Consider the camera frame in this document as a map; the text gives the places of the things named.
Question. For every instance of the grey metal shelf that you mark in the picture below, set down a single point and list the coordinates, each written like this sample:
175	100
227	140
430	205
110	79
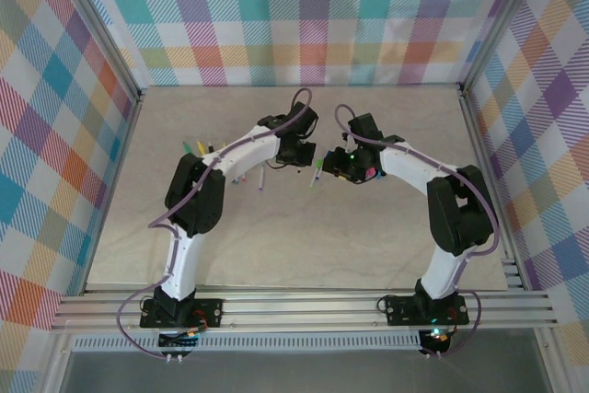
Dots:
299	372

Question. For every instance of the green thick marker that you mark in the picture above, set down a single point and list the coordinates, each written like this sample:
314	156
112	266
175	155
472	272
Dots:
188	146

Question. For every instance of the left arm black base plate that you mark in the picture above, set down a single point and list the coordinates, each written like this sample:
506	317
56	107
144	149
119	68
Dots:
211	315

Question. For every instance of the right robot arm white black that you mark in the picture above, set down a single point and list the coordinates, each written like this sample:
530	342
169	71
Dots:
460	213

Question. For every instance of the white pen green ink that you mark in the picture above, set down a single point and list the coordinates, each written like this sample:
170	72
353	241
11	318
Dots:
319	164

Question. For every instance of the yellow thick marker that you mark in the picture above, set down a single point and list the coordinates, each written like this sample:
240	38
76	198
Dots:
201	147

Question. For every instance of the white pen purple ink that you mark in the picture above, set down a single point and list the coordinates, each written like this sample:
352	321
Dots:
261	179

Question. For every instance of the left aluminium corner post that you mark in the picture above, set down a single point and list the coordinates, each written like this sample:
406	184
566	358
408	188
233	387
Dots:
97	20

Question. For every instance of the black thick marker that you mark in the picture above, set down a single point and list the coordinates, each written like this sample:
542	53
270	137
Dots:
211	147

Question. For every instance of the left aluminium side rail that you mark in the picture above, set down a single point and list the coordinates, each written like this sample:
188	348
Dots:
128	135

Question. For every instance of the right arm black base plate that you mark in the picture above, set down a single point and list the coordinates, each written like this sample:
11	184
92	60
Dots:
400	312

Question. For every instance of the aluminium front rail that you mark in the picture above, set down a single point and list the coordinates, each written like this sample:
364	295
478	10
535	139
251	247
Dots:
299	308

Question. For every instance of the aluminium side rail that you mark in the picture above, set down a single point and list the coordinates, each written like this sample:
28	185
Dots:
469	107
128	135

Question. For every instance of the right aluminium corner post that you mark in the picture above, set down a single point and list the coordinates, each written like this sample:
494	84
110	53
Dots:
500	20

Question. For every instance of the aluminium corner post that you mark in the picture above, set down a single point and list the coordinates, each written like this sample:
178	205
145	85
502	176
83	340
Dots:
97	20
500	20

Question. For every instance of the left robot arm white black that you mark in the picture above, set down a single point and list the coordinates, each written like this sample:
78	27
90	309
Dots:
193	195

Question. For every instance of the right aluminium side rail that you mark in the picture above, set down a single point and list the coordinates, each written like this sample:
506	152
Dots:
469	107

